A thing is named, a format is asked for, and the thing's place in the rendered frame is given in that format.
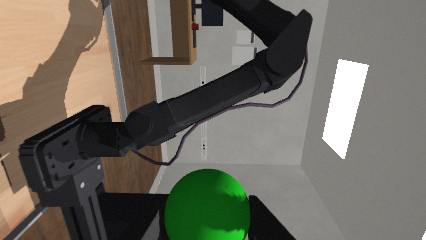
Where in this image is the green ball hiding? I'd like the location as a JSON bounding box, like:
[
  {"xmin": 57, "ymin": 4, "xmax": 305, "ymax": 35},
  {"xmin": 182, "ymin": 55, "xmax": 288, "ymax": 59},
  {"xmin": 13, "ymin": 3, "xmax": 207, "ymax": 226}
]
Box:
[{"xmin": 164, "ymin": 169, "xmax": 250, "ymax": 240}]

